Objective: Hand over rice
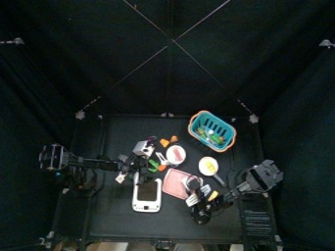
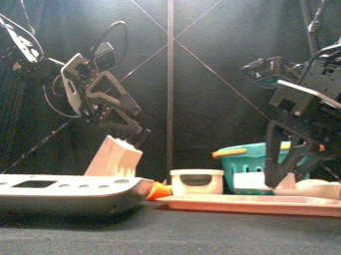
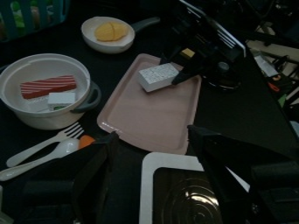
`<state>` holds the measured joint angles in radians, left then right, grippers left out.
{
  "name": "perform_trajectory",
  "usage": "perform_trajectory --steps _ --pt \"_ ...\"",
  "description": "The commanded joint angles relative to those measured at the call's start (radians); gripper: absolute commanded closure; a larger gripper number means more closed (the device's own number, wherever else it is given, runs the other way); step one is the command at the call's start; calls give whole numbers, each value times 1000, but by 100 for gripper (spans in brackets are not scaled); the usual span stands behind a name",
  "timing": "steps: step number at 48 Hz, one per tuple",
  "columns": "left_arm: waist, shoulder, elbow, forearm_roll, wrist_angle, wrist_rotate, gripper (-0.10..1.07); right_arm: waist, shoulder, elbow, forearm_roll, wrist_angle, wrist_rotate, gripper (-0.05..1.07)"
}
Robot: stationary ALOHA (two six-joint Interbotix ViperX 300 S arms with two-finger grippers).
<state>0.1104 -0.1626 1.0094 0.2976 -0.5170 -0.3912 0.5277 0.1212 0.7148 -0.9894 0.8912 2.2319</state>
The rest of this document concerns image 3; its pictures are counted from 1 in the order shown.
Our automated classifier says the teal plastic basket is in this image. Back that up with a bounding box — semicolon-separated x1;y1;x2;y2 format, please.
0;0;71;42

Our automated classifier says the small white toy block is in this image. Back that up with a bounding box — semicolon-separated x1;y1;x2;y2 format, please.
47;92;78;111

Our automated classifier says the white toy stove, black top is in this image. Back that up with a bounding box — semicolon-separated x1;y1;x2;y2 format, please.
138;151;251;224

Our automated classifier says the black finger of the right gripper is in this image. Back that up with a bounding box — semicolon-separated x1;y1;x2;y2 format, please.
159;52;175;66
171;57;206;86

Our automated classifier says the white plastic fork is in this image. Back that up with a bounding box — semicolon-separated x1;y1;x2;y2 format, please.
4;122;86;168

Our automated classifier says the orange toy piece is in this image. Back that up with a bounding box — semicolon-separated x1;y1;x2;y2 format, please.
78;134;98;150

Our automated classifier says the white saucepan with grey handle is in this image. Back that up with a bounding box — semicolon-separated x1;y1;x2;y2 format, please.
79;16;162;55

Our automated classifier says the white speckled rice block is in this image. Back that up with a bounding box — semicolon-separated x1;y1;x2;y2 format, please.
136;62;182;93

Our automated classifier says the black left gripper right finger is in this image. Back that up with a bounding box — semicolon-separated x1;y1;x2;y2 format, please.
186;124;255;224

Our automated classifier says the white plastic spoon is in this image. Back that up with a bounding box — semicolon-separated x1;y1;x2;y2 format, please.
0;137;80;182

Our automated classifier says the yellow toy food piece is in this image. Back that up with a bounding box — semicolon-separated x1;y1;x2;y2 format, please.
94;21;130;42

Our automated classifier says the orange and black tool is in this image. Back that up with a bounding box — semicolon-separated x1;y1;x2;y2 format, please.
267;73;295;93

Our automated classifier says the green toy in basket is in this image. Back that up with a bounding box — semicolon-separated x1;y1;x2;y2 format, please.
11;1;26;29

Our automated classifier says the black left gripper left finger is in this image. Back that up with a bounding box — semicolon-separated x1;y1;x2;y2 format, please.
71;130;123;224

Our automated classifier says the pink plastic tray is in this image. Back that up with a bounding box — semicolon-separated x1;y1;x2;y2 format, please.
96;52;203;156

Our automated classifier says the white pot with grey handles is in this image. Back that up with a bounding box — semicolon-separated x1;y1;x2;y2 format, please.
0;52;103;131

